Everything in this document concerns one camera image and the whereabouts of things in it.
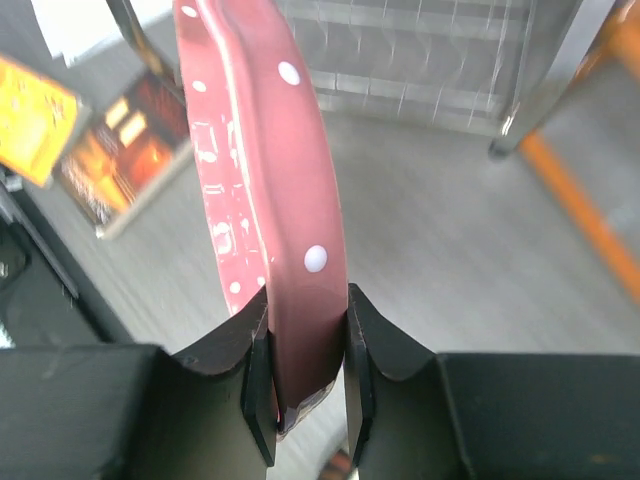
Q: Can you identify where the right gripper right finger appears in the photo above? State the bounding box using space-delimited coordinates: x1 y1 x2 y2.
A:
344 283 433 468

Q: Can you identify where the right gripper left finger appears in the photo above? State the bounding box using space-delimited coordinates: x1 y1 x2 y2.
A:
174 289 277 468

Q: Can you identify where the pink dotted plate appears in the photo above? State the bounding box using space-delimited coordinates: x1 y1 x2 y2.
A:
174 1 348 432

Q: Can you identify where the steel dish rack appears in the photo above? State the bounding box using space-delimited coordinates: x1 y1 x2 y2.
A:
109 1 580 154

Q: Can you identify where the orange wooden shelf rack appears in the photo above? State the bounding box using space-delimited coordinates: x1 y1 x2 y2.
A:
520 1 639 303

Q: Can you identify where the dark paperback book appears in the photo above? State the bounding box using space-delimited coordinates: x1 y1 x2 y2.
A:
55 70 192 239

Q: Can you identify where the orange booklet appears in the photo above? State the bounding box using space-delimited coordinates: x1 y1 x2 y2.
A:
1 56 92 187

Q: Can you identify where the stack of white papers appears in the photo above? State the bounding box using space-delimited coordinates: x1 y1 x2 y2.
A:
31 0 172 66

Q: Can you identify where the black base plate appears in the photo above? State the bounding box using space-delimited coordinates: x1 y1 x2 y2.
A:
1 167 133 349

